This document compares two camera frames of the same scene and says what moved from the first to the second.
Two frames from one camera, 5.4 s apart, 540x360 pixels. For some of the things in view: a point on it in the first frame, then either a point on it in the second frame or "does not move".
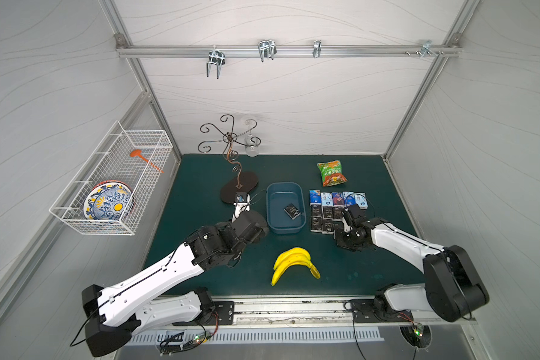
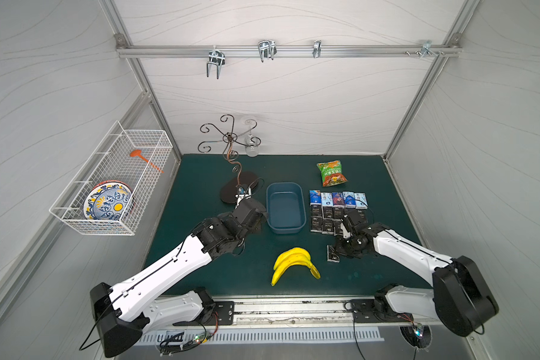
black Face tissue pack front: [328, 226] does not move
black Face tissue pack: [316, 223] does not move
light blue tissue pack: [326, 199] does not move
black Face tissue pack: [292, 211] to [331, 255]
